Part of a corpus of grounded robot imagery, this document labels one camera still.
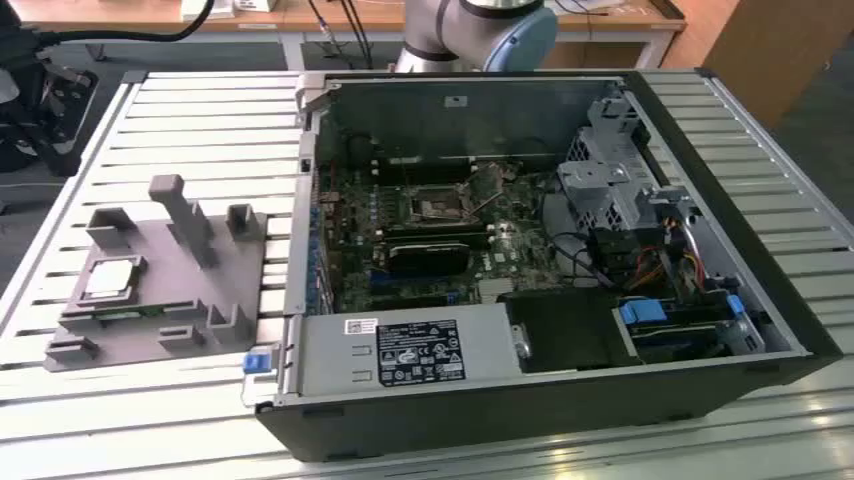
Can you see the wooden cabinet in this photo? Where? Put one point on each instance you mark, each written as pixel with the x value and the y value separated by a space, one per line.
pixel 774 55

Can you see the green RAM stick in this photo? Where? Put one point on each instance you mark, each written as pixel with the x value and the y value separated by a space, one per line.
pixel 126 313

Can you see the black open PC case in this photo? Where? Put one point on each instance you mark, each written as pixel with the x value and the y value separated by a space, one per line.
pixel 533 420

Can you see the green motherboard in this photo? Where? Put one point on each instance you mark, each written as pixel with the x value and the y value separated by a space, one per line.
pixel 513 250

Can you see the blue disk carrier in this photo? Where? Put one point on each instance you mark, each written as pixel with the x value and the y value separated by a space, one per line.
pixel 643 312

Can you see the blue case latch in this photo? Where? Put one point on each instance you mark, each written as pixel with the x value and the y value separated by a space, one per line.
pixel 258 363

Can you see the grey plastic parts rack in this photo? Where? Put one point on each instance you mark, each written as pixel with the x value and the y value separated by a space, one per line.
pixel 166 280

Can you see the silver chipset heat sink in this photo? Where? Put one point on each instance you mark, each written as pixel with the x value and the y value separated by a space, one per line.
pixel 496 290

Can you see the white QR code sticker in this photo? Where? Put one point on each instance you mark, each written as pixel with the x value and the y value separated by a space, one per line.
pixel 360 327

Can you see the black graphics card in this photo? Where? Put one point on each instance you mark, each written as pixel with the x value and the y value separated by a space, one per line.
pixel 427 260

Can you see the silver square CPU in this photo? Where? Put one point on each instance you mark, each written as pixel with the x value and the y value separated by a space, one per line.
pixel 113 279

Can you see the silver metal drive cage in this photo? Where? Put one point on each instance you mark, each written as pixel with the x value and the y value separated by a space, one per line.
pixel 600 190

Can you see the black RAM slot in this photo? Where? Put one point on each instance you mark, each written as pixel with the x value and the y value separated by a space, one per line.
pixel 436 238
pixel 433 230

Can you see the CPU socket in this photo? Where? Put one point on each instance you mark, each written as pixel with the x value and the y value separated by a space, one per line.
pixel 440 205

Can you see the black power supply label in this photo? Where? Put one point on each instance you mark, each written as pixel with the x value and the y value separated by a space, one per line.
pixel 420 352

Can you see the small white case sticker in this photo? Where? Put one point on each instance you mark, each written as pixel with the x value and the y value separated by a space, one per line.
pixel 455 101

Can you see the blue plastic clip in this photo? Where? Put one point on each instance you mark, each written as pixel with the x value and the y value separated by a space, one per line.
pixel 733 306

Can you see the silver power supply unit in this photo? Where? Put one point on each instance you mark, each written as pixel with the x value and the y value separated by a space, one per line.
pixel 333 360

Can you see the white box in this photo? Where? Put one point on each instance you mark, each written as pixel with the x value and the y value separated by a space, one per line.
pixel 202 9

